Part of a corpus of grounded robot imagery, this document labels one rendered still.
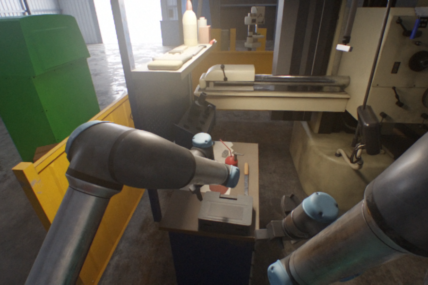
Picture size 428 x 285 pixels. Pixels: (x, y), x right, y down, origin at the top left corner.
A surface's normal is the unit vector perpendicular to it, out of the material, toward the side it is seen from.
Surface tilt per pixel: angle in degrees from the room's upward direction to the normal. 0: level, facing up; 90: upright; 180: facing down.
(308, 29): 90
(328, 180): 90
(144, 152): 43
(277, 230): 25
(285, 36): 90
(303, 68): 90
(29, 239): 0
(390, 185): 66
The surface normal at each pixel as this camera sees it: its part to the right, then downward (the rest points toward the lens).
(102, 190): 0.28, 0.67
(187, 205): -0.01, -0.87
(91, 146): -0.30, -0.26
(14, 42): -0.12, 0.33
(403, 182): -0.93, -0.30
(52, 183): 1.00, 0.04
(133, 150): 0.08, -0.32
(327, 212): 0.15, -0.60
